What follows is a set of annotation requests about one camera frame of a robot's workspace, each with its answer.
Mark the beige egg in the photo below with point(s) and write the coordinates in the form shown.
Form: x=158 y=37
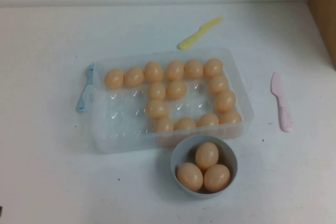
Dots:
x=208 y=120
x=176 y=89
x=174 y=70
x=230 y=117
x=225 y=101
x=157 y=108
x=156 y=91
x=213 y=67
x=153 y=71
x=114 y=78
x=217 y=178
x=164 y=125
x=193 y=69
x=185 y=123
x=207 y=155
x=218 y=84
x=190 y=176
x=134 y=76

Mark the clear plastic egg box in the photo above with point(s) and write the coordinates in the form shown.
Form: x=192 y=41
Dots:
x=123 y=119

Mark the yellow plastic knife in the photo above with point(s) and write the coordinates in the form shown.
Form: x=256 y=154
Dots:
x=195 y=35

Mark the blue plastic knife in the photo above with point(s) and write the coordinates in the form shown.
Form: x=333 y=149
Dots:
x=83 y=98

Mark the grey round bowl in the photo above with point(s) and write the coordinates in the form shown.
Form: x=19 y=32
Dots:
x=232 y=161

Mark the pink plastic knife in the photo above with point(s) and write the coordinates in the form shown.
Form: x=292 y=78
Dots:
x=281 y=103

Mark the brown cardboard board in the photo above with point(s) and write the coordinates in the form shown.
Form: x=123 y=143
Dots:
x=324 y=11

